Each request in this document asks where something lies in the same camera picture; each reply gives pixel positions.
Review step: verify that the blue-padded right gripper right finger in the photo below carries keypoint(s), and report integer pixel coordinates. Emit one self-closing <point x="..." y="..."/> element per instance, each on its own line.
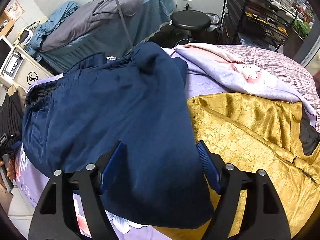
<point x="264" y="215"/>

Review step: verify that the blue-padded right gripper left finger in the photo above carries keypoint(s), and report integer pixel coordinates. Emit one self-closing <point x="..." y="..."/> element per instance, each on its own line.
<point x="55" y="216"/>

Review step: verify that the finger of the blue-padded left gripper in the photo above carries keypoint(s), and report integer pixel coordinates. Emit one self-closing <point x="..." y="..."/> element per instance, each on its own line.
<point x="16" y="145"/>

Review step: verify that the navy blue puffer jacket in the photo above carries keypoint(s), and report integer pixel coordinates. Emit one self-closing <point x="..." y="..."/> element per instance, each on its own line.
<point x="139" y="100"/>

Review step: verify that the black quilted jacket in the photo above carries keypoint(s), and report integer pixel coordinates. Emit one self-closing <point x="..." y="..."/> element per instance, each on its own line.
<point x="11" y="118"/>

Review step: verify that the white machine with screen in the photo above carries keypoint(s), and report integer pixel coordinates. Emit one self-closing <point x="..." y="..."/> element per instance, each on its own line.
<point x="18" y="68"/>

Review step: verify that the gold shiny jacket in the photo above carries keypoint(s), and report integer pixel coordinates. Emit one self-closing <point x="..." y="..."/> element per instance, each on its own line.
<point x="254" y="133"/>

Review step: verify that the blue crumpled blanket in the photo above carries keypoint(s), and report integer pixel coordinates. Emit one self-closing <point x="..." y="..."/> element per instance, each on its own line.
<point x="45" y="29"/>

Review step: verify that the pink white knit blanket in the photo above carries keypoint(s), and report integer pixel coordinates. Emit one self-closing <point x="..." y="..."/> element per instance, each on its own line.
<point x="214" y="70"/>

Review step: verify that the grey blanket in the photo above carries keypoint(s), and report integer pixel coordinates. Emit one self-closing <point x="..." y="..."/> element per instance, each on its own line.
<point x="87" y="18"/>

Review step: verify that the white floor lamp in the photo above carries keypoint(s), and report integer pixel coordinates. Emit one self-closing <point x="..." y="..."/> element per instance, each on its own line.
<point x="121" y="12"/>

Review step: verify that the massage bed with teal cover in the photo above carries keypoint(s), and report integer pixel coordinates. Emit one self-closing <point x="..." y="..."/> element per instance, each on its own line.
<point x="115" y="37"/>

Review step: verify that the black round stool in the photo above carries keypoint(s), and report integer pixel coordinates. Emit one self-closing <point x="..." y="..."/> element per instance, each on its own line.
<point x="190" y="21"/>

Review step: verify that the wooden wall shelf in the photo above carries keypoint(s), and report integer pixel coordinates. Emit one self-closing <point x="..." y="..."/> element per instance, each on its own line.
<point x="11" y="14"/>

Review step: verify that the black wire rack cart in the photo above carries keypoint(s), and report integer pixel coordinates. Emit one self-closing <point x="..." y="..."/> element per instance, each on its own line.
<point x="257" y="23"/>

